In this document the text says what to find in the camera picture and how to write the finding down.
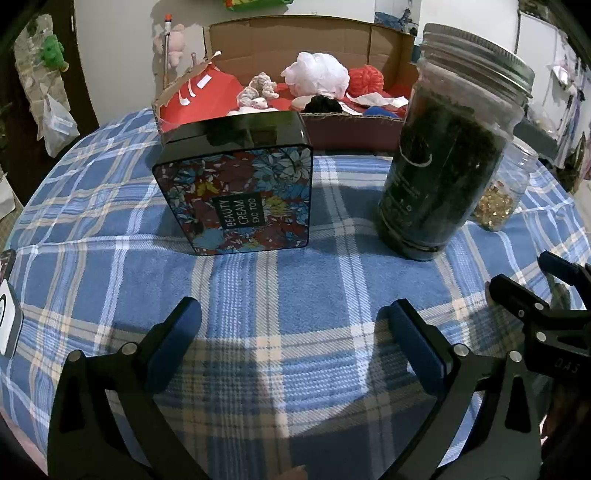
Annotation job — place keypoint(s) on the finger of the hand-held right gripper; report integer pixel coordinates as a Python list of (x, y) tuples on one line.
[(561, 265), (508, 288)]

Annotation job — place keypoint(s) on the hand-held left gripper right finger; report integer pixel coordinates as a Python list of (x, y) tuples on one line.
[(415, 344)]

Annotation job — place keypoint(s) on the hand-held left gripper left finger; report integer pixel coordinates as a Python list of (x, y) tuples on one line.
[(173, 341)]

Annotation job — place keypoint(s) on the blue cloth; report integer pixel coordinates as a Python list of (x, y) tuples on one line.
[(378, 112)]

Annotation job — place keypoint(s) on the white paper wrapper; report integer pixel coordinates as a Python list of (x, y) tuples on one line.
[(378, 98)]

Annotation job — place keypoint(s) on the red mesh bath pouf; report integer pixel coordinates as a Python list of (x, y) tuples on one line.
[(367, 78)]

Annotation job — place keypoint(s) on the black fluffy scrunchie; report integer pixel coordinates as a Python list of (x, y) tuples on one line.
[(323, 105)]

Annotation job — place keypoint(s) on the round brown pad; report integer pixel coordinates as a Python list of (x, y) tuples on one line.
[(302, 101)]

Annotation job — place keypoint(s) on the cream knitted toy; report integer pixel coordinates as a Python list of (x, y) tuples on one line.
[(258, 87)]

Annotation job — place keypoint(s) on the white mesh bath pouf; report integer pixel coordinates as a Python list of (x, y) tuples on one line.
[(314, 74)]

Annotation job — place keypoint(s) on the cardboard box red lining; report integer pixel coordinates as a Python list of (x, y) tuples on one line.
[(286, 41)]

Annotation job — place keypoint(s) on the person's left hand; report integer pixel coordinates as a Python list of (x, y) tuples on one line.
[(293, 474)]

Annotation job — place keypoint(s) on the small clear jar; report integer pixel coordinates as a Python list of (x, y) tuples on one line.
[(503, 194)]

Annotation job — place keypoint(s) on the blue plaid blanket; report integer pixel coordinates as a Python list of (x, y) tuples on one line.
[(300, 286)]

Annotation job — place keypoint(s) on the glass jar dark tea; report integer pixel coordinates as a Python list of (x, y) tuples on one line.
[(438, 161)]

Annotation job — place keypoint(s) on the floral tin box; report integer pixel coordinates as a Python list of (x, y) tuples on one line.
[(231, 194)]

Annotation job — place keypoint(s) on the hanging clothes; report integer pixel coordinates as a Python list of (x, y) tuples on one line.
[(572, 106)]

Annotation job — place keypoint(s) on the white round-dial device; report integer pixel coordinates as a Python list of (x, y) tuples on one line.
[(9, 318)]

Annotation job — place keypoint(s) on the white cabinet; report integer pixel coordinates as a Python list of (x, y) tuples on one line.
[(540, 55)]

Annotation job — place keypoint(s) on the white plastic bag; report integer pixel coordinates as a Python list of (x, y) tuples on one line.
[(60, 127)]

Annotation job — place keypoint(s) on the dark wooden door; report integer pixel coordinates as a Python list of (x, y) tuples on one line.
[(83, 92)]

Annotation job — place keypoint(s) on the white rod orange ends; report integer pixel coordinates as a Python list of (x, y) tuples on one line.
[(167, 50)]

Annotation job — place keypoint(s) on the clear hanging organizer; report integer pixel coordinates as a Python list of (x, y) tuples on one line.
[(32, 83)]

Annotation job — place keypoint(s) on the pink pig plush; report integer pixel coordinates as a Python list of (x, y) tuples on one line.
[(173, 46)]

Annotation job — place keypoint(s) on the green plush toy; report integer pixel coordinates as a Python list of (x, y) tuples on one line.
[(53, 53)]

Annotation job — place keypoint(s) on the green tote bag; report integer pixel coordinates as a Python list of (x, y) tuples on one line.
[(258, 2)]

